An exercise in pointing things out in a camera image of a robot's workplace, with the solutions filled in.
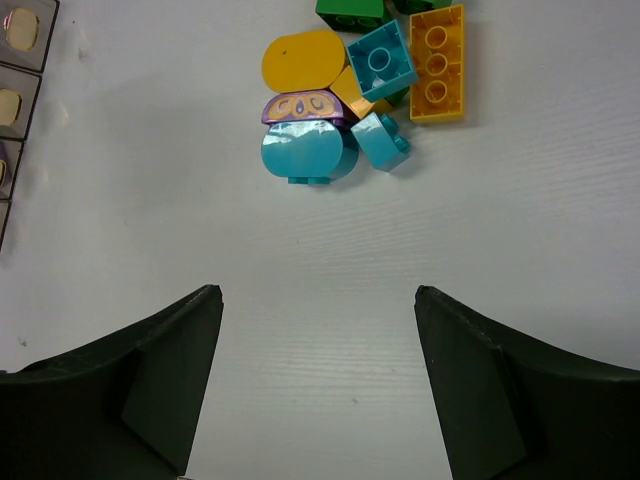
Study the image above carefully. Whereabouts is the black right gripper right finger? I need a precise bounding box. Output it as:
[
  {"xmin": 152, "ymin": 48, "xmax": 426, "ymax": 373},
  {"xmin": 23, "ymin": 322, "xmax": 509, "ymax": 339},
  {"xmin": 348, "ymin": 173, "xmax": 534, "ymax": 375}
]
[{"xmin": 415, "ymin": 286, "xmax": 639, "ymax": 479}]

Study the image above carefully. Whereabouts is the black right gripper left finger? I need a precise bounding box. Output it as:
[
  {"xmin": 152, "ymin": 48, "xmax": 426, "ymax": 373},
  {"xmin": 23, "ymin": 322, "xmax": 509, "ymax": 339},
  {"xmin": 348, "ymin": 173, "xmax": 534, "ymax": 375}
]
[{"xmin": 1, "ymin": 285, "xmax": 223, "ymax": 479}]

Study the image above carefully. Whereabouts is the teal small lego brick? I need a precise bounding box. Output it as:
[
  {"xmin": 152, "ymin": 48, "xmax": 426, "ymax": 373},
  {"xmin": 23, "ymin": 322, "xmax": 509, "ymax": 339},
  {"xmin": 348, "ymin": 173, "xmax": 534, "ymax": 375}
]
[{"xmin": 351, "ymin": 113, "xmax": 411, "ymax": 172}]

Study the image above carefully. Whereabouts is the teal rounded lego brick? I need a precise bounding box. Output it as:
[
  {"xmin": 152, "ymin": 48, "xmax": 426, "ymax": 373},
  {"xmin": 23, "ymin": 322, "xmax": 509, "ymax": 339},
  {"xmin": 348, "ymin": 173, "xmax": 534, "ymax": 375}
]
[{"xmin": 261, "ymin": 120, "xmax": 359, "ymax": 185}]

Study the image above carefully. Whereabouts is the purple butterfly lego piece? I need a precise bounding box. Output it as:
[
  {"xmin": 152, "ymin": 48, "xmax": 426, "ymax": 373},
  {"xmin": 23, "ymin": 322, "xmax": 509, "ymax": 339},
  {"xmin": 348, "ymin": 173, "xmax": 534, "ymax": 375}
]
[{"xmin": 261, "ymin": 90, "xmax": 353, "ymax": 126}]

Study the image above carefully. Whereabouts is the teal square lego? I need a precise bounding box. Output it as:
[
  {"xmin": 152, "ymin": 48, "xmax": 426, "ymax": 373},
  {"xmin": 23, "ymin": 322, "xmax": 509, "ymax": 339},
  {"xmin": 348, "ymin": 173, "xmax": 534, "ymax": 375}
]
[{"xmin": 347, "ymin": 20, "xmax": 419, "ymax": 103}]

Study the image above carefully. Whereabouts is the yellow long lego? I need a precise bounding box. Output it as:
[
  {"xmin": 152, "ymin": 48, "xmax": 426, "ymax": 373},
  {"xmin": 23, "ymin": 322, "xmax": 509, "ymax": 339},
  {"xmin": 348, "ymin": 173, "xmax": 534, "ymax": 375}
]
[{"xmin": 409, "ymin": 4, "xmax": 465, "ymax": 124}]

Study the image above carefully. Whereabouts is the yellow rounded lego brick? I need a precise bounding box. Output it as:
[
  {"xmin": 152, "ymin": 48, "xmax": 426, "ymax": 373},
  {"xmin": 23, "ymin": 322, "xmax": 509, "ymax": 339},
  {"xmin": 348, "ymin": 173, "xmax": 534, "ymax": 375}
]
[{"xmin": 261, "ymin": 30, "xmax": 348, "ymax": 93}]

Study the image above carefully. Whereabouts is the green number two lego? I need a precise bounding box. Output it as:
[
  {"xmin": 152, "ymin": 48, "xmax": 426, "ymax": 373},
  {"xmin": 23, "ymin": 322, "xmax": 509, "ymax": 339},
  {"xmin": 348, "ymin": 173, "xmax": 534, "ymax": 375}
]
[{"xmin": 392, "ymin": 0, "xmax": 452, "ymax": 15}]

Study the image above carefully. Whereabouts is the green rounded lego brick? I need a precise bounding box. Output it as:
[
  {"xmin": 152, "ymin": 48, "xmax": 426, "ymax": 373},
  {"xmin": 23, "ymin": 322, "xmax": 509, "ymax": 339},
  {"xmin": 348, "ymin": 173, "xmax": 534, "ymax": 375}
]
[{"xmin": 315, "ymin": 0, "xmax": 392, "ymax": 34}]

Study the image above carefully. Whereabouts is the yellow small lego brick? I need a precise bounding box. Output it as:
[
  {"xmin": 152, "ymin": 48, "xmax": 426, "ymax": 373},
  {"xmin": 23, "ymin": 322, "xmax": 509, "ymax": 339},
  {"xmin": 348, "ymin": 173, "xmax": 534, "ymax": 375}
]
[{"xmin": 329, "ymin": 66, "xmax": 393, "ymax": 119}]

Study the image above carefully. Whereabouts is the green lego under pile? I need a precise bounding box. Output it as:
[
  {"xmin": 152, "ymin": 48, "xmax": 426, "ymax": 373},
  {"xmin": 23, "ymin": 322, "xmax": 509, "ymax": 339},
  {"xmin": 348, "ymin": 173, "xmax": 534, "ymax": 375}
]
[{"xmin": 385, "ymin": 87, "xmax": 410, "ymax": 107}]

